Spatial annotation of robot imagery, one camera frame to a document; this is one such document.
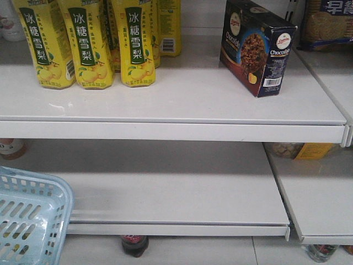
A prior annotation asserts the dark blue Chocofello cookie box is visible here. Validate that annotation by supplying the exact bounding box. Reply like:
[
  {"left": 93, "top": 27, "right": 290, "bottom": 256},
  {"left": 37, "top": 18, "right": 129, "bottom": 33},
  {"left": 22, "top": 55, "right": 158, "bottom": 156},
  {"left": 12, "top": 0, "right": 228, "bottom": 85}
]
[{"left": 220, "top": 1, "right": 297, "bottom": 98}]

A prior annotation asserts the light blue plastic basket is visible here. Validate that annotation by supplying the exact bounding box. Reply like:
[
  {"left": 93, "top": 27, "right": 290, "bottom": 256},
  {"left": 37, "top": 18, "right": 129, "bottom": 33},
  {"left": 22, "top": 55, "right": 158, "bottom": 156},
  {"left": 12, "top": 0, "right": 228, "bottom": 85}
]
[{"left": 1, "top": 166, "right": 74, "bottom": 264}]

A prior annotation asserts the white supermarket shelving unit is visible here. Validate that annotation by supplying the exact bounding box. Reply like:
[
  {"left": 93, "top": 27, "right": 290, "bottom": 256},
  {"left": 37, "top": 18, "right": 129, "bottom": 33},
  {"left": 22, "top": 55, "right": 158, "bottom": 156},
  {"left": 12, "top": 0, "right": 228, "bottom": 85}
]
[{"left": 0, "top": 0, "right": 353, "bottom": 246}]

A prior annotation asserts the white upper shelf board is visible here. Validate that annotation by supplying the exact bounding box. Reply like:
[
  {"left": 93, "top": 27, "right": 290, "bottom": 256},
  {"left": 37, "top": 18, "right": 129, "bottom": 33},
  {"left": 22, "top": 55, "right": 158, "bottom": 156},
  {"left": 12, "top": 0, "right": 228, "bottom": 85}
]
[{"left": 1, "top": 35, "right": 349, "bottom": 145}]

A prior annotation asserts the white shelf board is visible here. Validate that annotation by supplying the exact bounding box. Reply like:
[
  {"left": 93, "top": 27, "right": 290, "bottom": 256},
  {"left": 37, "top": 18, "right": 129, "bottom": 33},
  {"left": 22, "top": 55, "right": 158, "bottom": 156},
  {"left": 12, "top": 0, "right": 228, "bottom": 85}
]
[
  {"left": 1, "top": 35, "right": 349, "bottom": 145},
  {"left": 1, "top": 139, "right": 290, "bottom": 238}
]

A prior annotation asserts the white lower shelf board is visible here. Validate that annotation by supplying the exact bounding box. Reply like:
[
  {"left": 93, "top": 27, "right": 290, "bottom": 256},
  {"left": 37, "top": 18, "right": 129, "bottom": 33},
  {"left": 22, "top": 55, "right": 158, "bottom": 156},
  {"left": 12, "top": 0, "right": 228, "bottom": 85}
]
[{"left": 1, "top": 139, "right": 290, "bottom": 238}]

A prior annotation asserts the cola bottle bottom shelf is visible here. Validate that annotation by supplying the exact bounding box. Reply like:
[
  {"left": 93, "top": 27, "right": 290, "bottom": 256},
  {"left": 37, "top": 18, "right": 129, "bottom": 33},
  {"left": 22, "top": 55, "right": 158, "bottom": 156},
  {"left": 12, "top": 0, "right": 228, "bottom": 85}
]
[{"left": 120, "top": 235, "right": 149, "bottom": 258}]

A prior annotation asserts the yellow pear drink bottle rear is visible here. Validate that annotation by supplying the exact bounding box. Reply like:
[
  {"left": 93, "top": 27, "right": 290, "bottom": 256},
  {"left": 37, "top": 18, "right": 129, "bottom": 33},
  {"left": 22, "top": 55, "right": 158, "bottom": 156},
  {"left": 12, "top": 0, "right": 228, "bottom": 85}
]
[{"left": 158, "top": 0, "right": 181, "bottom": 57}]

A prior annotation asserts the yellow pear drink bottle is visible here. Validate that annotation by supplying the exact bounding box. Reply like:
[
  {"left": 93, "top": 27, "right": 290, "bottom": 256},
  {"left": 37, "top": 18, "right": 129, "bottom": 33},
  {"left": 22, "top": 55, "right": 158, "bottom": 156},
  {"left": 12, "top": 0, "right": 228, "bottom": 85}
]
[
  {"left": 58, "top": 1, "right": 115, "bottom": 90},
  {"left": 113, "top": 1, "right": 156, "bottom": 88},
  {"left": 158, "top": 0, "right": 181, "bottom": 57},
  {"left": 13, "top": 1, "right": 76, "bottom": 89}
]

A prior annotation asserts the yellow pear drink bottle right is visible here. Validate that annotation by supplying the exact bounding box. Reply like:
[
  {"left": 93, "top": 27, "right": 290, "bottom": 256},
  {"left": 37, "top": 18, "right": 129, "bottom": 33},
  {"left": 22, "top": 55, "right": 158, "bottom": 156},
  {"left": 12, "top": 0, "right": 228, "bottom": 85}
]
[{"left": 113, "top": 1, "right": 156, "bottom": 88}]

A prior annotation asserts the yellow snack box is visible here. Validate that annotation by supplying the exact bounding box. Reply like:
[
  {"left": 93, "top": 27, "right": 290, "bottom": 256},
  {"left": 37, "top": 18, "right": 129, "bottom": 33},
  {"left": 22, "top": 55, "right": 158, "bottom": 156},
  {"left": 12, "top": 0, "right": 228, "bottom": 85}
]
[{"left": 295, "top": 143, "right": 334, "bottom": 160}]

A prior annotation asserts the yellow pear drink bottle left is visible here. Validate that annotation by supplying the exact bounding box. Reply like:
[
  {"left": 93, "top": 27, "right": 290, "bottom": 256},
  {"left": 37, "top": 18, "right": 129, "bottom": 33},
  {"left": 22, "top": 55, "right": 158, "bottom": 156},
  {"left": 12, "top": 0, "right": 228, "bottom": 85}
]
[{"left": 13, "top": 1, "right": 76, "bottom": 89}]

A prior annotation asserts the yellow pear drink bottle middle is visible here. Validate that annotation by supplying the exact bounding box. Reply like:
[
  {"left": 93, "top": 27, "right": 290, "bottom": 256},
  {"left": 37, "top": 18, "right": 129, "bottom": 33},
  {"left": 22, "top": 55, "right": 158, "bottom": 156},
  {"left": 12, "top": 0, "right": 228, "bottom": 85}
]
[{"left": 58, "top": 1, "right": 115, "bottom": 90}]

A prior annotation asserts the blue biscuit package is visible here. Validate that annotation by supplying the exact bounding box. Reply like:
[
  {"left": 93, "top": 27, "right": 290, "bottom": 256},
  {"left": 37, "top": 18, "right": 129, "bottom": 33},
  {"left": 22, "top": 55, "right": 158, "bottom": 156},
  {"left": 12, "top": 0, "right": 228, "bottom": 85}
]
[{"left": 299, "top": 0, "right": 352, "bottom": 52}]

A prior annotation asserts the clear bottle bottom right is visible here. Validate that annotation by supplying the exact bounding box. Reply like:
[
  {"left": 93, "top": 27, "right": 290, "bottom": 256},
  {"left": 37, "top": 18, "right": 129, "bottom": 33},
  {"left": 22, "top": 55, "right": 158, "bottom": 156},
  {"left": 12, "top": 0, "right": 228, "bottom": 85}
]
[{"left": 307, "top": 245, "right": 339, "bottom": 263}]

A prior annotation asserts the white bottle far left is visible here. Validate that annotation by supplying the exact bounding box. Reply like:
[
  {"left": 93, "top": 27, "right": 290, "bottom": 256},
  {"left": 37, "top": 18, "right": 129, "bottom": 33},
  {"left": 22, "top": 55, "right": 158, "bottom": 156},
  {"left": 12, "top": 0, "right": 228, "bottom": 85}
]
[{"left": 1, "top": 0, "right": 26, "bottom": 42}]

